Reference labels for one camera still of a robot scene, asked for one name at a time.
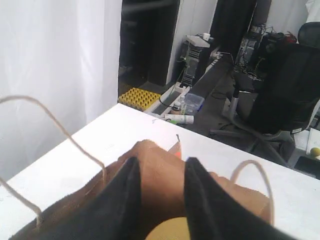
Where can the small brown jar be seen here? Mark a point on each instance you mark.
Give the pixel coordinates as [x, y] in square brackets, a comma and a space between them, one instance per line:
[177, 108]

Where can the white tube on floor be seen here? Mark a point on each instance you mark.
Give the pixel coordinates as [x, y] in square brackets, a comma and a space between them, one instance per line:
[180, 119]

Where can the brown paper bag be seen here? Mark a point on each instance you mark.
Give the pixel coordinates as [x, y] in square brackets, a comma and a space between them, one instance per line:
[55, 187]

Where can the yellow tennis ball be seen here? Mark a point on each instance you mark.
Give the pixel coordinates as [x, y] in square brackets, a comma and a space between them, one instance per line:
[315, 152]

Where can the clear jar with gold lid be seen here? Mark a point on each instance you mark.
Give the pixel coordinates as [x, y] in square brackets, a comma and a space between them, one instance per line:
[172, 229]

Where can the grey computer tower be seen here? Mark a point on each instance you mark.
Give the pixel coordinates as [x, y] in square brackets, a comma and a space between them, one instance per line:
[193, 54]

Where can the clear plastic storage box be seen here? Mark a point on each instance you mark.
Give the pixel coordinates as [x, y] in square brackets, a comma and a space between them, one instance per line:
[193, 103]

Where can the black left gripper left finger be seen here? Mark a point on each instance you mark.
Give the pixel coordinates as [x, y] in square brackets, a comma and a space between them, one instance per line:
[111, 215]

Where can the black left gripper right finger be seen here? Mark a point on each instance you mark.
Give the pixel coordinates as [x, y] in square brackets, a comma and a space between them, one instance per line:
[212, 214]

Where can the yellow perforated crate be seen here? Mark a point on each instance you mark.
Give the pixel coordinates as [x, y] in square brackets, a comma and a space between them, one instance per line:
[138, 99]

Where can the black mesh office chair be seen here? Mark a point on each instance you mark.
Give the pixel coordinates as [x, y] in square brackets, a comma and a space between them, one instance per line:
[286, 101]

